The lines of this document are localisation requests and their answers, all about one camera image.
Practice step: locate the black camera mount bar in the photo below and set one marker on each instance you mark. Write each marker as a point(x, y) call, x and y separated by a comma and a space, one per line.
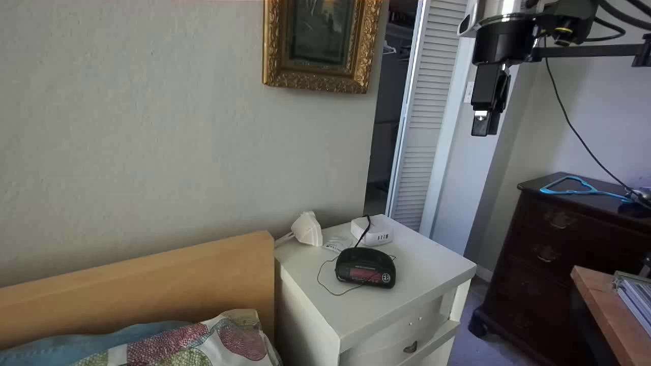
point(590, 50)

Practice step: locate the black alarm clock radio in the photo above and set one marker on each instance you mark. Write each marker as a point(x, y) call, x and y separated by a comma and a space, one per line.
point(366, 267)

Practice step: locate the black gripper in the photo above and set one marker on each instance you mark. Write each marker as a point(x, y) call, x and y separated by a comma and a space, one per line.
point(502, 43)

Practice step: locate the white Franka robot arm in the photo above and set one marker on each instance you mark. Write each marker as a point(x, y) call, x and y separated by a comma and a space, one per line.
point(502, 9)

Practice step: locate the floral bedspread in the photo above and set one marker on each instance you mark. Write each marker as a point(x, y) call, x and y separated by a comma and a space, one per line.
point(224, 343)

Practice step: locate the light wooden headboard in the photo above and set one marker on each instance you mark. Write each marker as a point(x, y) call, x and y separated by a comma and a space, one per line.
point(136, 288)

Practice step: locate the wooden desk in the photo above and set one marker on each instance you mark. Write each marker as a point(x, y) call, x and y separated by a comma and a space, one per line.
point(611, 313)

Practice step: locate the white nightstand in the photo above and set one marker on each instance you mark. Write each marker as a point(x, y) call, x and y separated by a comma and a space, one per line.
point(380, 318)

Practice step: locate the dark wooden dresser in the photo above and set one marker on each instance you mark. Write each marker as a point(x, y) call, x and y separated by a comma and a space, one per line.
point(563, 272)

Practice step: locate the white louvered closet door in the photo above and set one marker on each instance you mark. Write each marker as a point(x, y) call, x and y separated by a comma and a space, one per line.
point(428, 136)

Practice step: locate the white plastic box device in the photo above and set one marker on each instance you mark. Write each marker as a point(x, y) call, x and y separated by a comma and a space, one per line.
point(307, 228)

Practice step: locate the gold framed picture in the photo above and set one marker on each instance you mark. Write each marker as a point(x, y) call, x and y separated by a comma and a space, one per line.
point(318, 74)

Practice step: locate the blue pillow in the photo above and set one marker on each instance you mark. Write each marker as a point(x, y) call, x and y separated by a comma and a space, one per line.
point(62, 347)

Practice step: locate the white wall switch plate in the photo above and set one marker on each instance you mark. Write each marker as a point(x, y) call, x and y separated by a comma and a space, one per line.
point(469, 92)

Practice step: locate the grey book stack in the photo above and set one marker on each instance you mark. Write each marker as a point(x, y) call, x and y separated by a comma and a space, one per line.
point(637, 298)

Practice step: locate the small black device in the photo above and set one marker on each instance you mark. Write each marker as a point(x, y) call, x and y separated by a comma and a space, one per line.
point(637, 206)

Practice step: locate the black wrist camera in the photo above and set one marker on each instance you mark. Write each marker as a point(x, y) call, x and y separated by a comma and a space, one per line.
point(567, 23)

